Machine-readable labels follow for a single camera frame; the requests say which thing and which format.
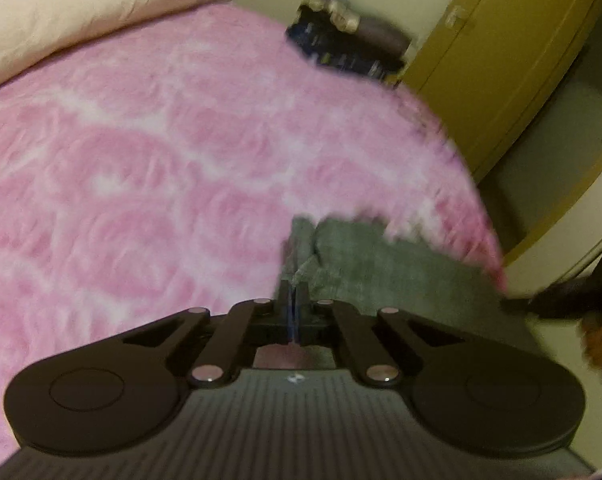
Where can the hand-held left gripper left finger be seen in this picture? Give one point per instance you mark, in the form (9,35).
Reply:
(286,310)

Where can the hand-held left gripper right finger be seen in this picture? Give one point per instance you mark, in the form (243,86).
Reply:
(302,310)

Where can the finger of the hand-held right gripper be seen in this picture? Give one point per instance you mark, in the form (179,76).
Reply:
(518,305)

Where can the grey plaid shorts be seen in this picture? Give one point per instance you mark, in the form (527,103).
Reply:
(371,270)

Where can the pink floral blanket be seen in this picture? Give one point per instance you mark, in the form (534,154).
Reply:
(156,160)

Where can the yellow wardrobe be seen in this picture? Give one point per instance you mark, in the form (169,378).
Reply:
(506,35)

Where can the dark folded garment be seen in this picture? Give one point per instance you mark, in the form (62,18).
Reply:
(381,35)

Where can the grey and white duvet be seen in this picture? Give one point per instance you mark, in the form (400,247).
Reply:
(71,5)

